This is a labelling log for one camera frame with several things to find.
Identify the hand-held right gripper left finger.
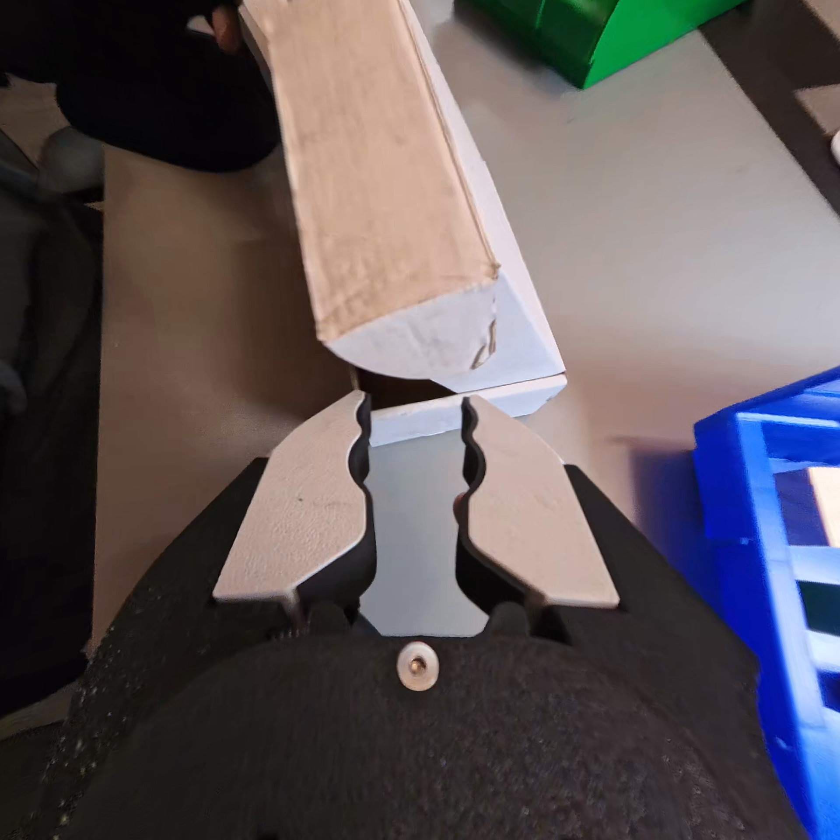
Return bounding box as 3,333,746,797
212,390,379,632

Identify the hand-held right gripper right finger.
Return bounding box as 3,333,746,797
454,394,622,634

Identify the large blue plastic bin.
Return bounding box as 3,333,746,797
693,366,840,840

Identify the green plastic bin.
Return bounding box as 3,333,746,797
456,0,750,90

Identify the grey desk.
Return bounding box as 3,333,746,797
0,0,840,742

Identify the person's left hand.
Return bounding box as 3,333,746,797
211,2,245,55

